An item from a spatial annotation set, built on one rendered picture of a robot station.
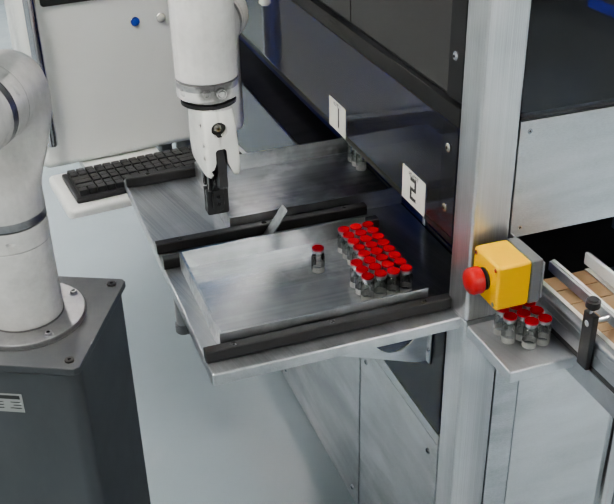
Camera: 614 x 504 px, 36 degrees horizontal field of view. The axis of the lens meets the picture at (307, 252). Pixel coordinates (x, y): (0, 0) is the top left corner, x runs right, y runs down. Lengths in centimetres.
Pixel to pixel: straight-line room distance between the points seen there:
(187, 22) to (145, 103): 103
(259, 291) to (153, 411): 122
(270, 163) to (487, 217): 70
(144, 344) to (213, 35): 187
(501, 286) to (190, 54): 53
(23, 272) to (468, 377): 72
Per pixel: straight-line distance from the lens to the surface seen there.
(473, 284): 136
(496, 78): 132
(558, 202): 147
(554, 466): 182
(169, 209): 184
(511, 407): 166
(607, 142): 148
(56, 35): 216
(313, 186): 189
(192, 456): 258
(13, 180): 146
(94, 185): 208
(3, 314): 155
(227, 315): 151
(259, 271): 161
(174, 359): 292
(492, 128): 135
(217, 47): 124
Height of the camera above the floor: 172
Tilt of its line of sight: 30 degrees down
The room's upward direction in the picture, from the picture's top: 1 degrees counter-clockwise
